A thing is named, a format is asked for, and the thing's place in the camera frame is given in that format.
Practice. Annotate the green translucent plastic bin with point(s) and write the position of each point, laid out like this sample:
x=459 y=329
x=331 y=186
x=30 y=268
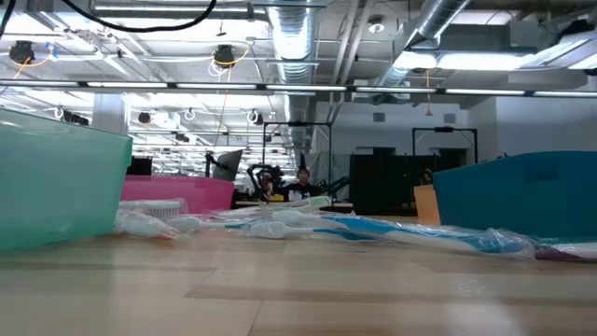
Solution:
x=56 y=186

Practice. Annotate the black background robot arm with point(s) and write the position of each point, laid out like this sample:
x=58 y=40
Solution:
x=268 y=175

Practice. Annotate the person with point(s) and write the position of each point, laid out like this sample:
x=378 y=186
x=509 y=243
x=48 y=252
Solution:
x=426 y=176
x=302 y=191

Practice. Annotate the wrapped green toothbrush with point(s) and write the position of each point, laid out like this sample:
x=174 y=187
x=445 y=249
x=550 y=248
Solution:
x=317 y=202

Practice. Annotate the wrapped blue toothbrush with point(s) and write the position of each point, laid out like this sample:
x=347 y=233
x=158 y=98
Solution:
x=191 y=224
x=420 y=233
x=280 y=229

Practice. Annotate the grey tilted monitor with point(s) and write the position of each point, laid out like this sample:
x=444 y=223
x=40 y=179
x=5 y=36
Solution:
x=229 y=164

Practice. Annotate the black partition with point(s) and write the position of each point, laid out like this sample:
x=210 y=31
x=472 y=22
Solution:
x=382 y=186

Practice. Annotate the red translucent plastic bin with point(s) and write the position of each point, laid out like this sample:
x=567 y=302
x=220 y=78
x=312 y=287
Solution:
x=186 y=191

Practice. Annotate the orange translucent plastic bin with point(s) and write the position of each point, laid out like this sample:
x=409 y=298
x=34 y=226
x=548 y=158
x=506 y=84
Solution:
x=425 y=205

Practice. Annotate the teal blue plastic bin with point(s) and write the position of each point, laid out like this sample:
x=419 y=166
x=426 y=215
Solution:
x=513 y=196

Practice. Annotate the black gantry frame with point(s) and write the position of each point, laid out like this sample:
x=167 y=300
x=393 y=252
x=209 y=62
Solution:
x=329 y=154
x=443 y=129

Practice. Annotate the silver ventilation duct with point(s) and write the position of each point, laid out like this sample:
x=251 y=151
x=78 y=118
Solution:
x=294 y=46
x=434 y=18

